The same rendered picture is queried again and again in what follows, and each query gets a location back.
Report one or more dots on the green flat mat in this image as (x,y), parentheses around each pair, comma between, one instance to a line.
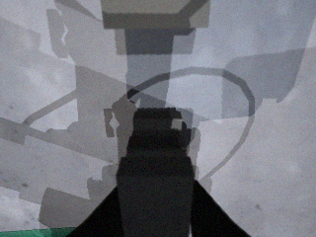
(54,232)

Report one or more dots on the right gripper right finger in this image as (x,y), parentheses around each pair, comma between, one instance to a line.
(208,219)

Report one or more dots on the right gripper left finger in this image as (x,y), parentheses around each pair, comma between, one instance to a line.
(104,221)

